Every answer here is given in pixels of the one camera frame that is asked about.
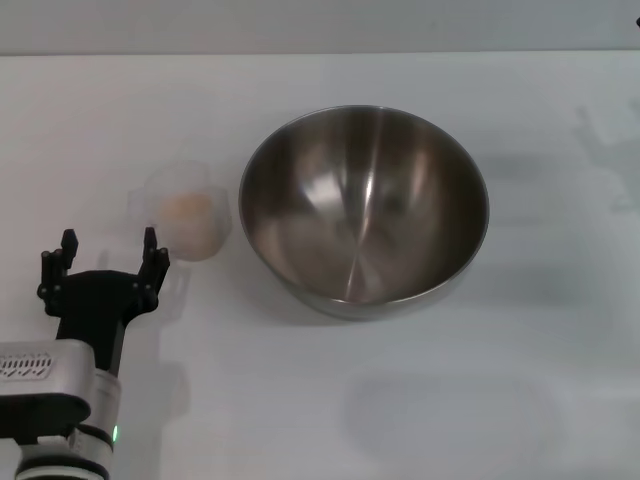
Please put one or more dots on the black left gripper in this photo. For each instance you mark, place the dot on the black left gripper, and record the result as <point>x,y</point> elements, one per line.
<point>100,305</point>

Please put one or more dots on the white rice grains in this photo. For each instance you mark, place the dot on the white rice grains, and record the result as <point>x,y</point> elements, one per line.
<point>190,220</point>

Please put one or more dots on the clear plastic measuring cup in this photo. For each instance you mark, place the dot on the clear plastic measuring cup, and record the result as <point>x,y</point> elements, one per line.
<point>220,210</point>

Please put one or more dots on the stainless steel mixing bowl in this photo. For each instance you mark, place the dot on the stainless steel mixing bowl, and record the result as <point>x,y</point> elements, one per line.
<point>365,215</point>

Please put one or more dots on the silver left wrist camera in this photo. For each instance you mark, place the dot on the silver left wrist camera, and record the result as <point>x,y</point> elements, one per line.
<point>45,370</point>

